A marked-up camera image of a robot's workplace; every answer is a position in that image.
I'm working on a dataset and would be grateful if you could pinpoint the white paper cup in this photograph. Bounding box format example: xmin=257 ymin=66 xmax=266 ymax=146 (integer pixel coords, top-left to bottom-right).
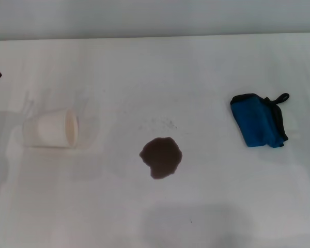
xmin=22 ymin=107 xmax=80 ymax=150

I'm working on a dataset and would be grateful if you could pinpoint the blue rag with black trim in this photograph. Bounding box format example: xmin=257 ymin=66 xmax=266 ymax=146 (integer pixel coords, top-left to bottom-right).
xmin=230 ymin=92 xmax=290 ymax=149

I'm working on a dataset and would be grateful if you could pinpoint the dark brown liquid stain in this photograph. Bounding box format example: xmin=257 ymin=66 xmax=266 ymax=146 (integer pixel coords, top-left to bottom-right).
xmin=138 ymin=136 xmax=183 ymax=180

